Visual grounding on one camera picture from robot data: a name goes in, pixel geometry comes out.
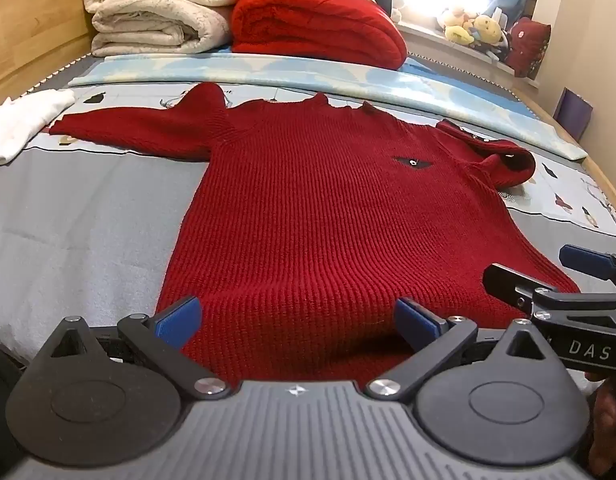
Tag grey printed bedsheet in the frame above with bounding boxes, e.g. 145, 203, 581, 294
0, 55, 616, 391

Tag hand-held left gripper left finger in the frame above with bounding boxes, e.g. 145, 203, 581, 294
35, 296, 231, 402

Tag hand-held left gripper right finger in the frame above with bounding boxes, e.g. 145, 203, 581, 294
365, 297, 564, 403

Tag wooden bed frame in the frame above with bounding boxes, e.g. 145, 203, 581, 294
0, 0, 96, 116

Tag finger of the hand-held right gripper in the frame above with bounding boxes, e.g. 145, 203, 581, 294
483, 262, 616, 332
559, 244, 616, 292

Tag folded cream blanket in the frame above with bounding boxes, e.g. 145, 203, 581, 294
82, 0, 245, 58

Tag yellow white plush toy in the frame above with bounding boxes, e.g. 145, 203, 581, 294
436, 6, 475, 44

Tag dark red knit sweater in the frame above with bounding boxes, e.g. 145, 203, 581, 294
48, 81, 581, 388

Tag white window sill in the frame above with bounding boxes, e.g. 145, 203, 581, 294
398, 19, 539, 92

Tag white cloth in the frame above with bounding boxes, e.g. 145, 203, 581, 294
0, 89, 77, 165

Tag purple box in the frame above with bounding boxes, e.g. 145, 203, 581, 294
554, 87, 594, 142

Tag light blue patterned quilt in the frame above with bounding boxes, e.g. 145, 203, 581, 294
68, 52, 589, 162

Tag folded red blanket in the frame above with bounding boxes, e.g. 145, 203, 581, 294
231, 0, 409, 71

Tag red cushion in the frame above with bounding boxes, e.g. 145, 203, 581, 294
505, 16, 552, 79

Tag person's right hand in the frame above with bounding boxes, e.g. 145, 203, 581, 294
585, 375, 616, 478

